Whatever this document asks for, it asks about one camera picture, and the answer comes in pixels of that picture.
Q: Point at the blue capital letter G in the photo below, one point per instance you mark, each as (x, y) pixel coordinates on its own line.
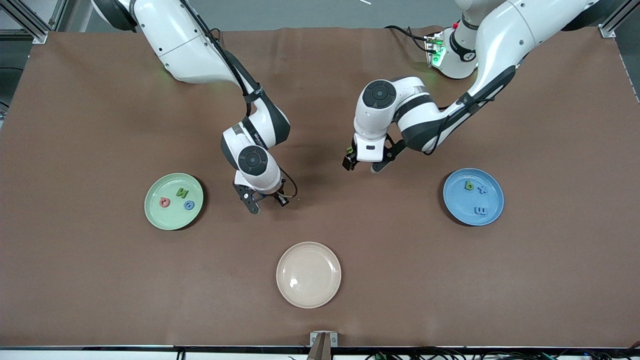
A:
(185, 205)

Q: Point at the green capital letter N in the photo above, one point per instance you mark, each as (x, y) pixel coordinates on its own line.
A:
(182, 193)

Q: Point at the red capital letter Q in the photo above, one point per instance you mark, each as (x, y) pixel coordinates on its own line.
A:
(161, 202)

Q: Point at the green small letter b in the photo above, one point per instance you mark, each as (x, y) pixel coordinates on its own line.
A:
(469, 187)

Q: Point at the blue small letter x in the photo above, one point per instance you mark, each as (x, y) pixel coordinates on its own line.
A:
(482, 189)

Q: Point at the blue small letter m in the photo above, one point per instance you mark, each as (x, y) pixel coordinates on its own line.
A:
(481, 211)

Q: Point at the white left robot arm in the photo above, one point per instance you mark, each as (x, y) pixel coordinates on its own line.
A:
(510, 30)

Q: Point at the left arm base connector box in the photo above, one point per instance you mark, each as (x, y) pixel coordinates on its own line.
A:
(434, 50)

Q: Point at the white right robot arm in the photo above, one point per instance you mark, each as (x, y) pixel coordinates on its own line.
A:
(175, 35)

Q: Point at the beige plate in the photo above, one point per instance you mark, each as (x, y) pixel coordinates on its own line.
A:
(308, 275)

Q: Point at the brown table mat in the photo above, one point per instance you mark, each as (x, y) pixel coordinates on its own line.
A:
(320, 75)

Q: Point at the light green plate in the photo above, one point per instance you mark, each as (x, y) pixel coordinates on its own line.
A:
(170, 217)

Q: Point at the blue plate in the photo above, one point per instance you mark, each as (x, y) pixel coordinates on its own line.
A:
(462, 210)

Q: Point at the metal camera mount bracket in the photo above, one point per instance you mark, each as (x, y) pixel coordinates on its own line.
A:
(323, 340)

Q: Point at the black table edge rail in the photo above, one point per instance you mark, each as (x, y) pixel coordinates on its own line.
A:
(100, 347)

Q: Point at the aluminium frame profile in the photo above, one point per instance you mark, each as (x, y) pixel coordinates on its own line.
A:
(30, 27)
(617, 25)

